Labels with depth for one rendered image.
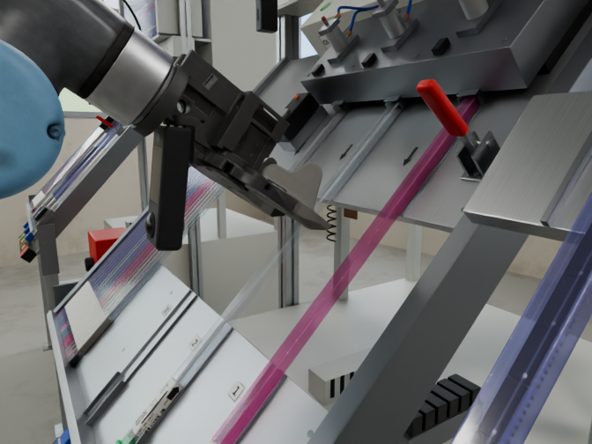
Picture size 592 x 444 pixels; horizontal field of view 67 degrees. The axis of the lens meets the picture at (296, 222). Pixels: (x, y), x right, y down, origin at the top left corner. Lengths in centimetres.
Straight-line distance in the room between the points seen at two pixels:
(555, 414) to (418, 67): 59
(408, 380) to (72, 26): 36
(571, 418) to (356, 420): 57
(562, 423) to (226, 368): 56
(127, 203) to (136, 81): 404
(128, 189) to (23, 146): 419
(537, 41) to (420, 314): 28
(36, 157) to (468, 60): 39
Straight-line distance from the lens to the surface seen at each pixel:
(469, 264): 37
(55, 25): 39
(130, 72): 39
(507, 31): 48
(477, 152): 41
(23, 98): 23
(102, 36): 39
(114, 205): 438
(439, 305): 36
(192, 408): 48
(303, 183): 45
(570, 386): 96
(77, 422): 60
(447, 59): 50
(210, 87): 43
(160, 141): 42
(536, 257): 367
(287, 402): 39
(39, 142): 23
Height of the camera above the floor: 106
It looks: 12 degrees down
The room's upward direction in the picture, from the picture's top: straight up
